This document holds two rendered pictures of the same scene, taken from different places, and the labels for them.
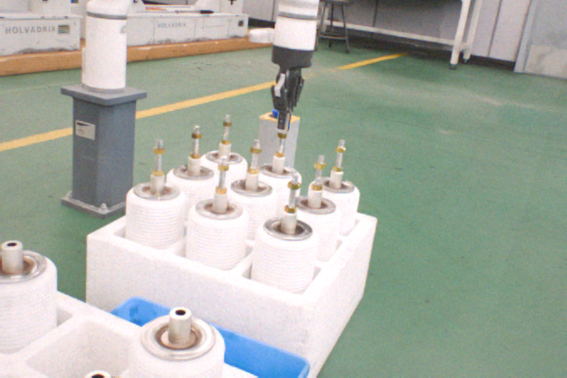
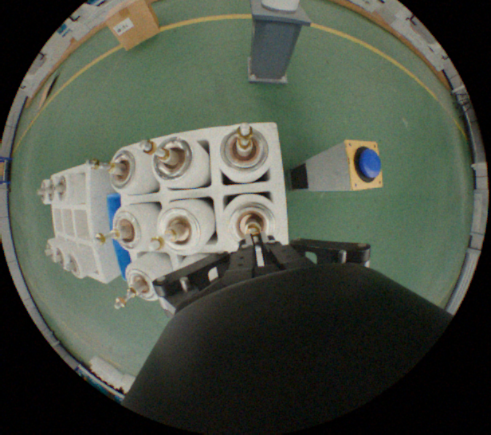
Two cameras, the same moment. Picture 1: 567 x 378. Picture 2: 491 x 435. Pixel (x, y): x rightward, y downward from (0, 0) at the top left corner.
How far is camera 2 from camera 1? 1.08 m
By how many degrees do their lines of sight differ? 72
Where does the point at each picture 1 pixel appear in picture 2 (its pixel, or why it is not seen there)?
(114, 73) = not seen: outside the picture
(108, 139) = (260, 41)
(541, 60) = (477, 199)
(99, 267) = not seen: hidden behind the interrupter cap
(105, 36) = not seen: outside the picture
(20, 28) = not seen: outside the picture
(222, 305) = not seen: hidden behind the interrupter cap
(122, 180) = (271, 68)
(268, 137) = (332, 164)
